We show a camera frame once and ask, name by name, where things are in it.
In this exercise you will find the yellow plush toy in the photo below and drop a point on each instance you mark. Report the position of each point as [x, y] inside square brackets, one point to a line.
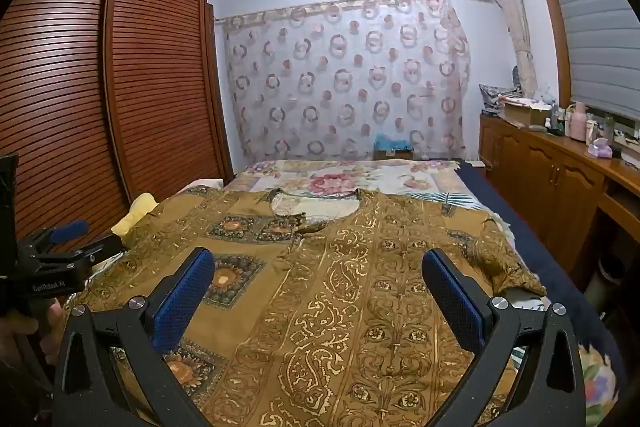
[137, 209]

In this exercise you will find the small cardboard box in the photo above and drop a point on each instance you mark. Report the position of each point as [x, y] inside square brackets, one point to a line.
[395, 155]

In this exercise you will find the purple tissue box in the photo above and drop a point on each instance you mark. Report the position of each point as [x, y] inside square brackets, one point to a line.
[600, 149]

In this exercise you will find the person's left hand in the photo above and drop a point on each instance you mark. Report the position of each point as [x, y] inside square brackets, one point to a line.
[20, 332]

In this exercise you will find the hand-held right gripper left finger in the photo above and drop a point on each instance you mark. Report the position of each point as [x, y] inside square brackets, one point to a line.
[182, 297]

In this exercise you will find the floral blanket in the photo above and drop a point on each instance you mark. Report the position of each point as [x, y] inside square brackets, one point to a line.
[330, 182]

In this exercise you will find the brown louvred wooden wardrobe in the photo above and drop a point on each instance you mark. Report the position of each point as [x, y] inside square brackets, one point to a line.
[150, 82]

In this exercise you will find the circle print sheer curtain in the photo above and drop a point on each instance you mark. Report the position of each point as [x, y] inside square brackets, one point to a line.
[340, 72]

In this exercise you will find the beige window curtain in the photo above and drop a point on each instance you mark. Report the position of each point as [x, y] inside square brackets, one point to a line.
[515, 17]

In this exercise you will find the open cardboard box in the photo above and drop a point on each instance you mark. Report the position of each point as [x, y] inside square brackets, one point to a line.
[525, 114]

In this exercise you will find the wooden sideboard cabinet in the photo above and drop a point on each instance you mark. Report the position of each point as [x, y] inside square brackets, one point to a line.
[540, 167]

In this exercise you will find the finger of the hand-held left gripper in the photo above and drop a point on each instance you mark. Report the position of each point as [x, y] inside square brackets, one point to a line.
[70, 231]
[95, 252]

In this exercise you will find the grey bin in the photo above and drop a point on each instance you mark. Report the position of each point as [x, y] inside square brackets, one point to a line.
[605, 277]

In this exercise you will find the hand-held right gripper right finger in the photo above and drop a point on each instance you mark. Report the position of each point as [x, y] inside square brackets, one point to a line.
[452, 302]

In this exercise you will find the colourful floral sheet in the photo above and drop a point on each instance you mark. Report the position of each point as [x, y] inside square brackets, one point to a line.
[597, 382]

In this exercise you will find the patterned fabric bag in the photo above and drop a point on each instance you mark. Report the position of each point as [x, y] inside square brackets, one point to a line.
[495, 99]

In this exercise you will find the wooden window frame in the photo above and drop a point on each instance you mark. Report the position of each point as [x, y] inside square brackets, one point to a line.
[550, 7]

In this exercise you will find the blue fluffy item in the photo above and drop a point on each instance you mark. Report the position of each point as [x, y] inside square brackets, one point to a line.
[392, 142]

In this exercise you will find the golden brown patterned shirt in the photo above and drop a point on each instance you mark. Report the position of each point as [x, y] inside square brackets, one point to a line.
[325, 282]

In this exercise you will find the pink thermos jug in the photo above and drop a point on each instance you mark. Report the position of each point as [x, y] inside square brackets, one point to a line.
[579, 122]

